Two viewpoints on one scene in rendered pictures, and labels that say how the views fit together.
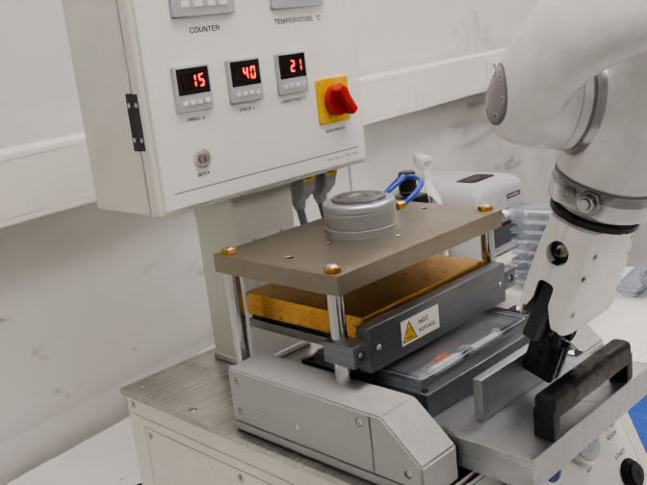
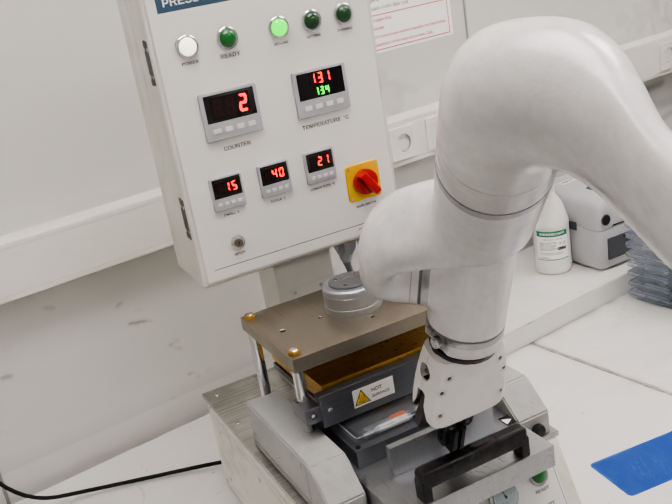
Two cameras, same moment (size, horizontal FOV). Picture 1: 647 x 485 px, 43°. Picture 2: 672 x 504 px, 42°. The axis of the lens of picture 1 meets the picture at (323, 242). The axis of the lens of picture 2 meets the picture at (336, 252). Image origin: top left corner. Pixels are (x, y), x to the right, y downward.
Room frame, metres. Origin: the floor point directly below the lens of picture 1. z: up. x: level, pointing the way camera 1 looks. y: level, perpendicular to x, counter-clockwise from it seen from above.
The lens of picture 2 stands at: (-0.17, -0.42, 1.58)
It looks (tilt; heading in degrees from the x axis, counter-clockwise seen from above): 19 degrees down; 20
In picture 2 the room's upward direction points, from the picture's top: 10 degrees counter-clockwise
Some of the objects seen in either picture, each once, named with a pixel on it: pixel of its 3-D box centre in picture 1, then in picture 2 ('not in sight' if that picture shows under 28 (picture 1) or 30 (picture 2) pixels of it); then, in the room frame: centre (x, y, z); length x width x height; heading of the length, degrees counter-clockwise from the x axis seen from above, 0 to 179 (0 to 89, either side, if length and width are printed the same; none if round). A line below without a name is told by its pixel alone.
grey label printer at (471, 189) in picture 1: (460, 214); (594, 215); (1.85, -0.32, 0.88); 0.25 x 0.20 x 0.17; 46
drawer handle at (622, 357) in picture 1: (585, 385); (473, 461); (0.69, -0.22, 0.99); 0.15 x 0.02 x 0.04; 134
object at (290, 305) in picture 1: (371, 267); (364, 332); (0.88, -0.05, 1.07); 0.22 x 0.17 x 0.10; 134
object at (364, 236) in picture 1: (354, 245); (358, 311); (0.91, -0.03, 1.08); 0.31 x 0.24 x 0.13; 134
